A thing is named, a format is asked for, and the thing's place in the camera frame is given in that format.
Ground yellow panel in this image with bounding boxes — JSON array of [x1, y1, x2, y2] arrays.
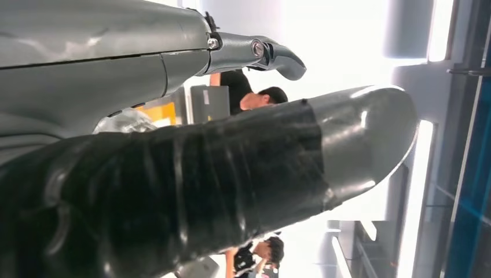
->
[[136, 101, 177, 127]]

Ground grey box white label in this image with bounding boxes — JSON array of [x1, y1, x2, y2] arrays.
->
[[189, 85, 231, 125]]

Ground clear plastic wrapped bundle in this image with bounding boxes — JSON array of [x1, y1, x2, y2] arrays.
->
[[91, 107, 158, 134]]

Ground person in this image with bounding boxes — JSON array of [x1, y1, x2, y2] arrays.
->
[[208, 69, 288, 116], [224, 236, 285, 278]]

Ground ceiling light strip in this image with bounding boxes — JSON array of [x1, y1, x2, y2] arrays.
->
[[397, 119, 434, 278]]

